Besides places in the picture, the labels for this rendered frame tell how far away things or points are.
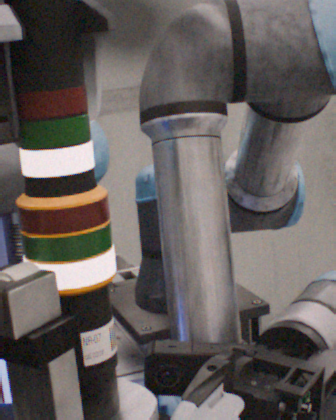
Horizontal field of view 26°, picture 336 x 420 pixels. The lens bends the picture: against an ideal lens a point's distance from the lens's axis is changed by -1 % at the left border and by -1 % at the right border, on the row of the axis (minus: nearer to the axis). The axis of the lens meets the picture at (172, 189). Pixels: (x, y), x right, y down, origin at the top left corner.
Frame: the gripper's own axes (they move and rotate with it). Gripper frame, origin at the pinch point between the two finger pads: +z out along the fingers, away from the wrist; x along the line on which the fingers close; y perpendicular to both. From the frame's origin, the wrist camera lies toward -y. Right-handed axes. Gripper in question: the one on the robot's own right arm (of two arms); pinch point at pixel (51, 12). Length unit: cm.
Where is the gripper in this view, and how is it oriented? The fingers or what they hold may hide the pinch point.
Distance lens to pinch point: 32.2
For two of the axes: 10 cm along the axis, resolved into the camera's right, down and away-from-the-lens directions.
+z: 5.3, 1.3, -8.4
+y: 0.9, 9.7, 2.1
